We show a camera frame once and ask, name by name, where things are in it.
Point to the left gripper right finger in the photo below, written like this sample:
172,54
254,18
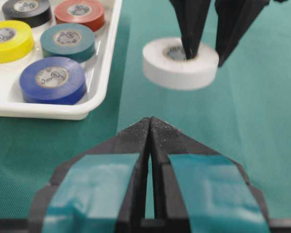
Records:
198,190

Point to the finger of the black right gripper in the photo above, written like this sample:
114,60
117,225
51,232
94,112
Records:
234,19
191,16

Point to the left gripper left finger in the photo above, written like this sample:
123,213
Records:
102,190

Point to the white tape roll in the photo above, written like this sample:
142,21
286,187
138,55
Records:
165,64

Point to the red tape roll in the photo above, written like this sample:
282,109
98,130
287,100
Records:
89,13

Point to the blue tape roll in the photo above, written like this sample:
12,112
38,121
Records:
53,80

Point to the green tape roll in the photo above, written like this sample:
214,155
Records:
71,40

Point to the black tape roll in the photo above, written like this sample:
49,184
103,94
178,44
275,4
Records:
33,12

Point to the yellow tape roll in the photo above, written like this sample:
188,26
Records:
16,40

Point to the white plastic case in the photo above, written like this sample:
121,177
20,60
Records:
97,70

